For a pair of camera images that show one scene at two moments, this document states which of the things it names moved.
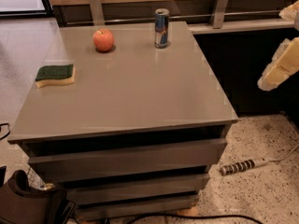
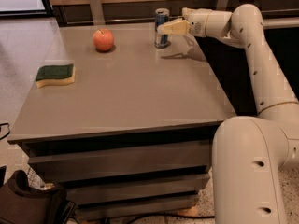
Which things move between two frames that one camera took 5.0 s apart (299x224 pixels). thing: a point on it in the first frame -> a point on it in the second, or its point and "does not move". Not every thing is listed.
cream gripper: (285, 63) -> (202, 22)
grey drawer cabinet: (134, 136) does not move
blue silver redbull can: (162, 27) does not move
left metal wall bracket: (96, 9) does not move
